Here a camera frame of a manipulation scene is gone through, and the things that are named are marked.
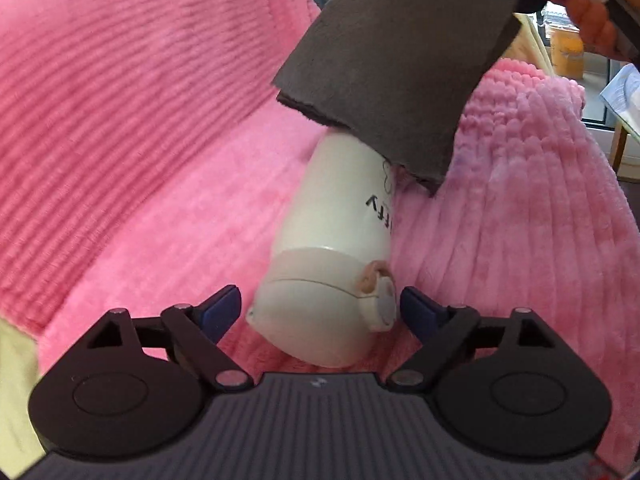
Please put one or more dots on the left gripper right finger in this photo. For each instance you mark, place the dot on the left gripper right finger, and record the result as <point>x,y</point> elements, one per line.
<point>444,334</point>

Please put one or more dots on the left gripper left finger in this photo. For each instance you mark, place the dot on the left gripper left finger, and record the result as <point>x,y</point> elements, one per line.
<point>195,332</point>

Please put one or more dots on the grey cleaning cloth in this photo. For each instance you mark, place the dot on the grey cleaning cloth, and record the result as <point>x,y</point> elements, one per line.
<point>397,73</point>

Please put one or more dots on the white insulated bottle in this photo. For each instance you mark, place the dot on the white insulated bottle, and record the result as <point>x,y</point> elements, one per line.
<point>329,290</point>

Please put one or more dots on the yellow container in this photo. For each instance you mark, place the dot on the yellow container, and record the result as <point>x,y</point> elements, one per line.
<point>567,52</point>

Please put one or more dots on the person's right hand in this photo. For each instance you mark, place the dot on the person's right hand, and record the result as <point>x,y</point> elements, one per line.
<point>595,27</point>

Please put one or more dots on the wooden side table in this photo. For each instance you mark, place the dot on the wooden side table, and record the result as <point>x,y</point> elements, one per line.
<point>621,97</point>

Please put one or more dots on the yellow-green armchair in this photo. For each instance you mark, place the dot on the yellow-green armchair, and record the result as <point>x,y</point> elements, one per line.
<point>20,447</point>

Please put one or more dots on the pink corduroy blanket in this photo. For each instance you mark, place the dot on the pink corduroy blanket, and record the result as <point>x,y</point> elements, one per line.
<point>145,161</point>

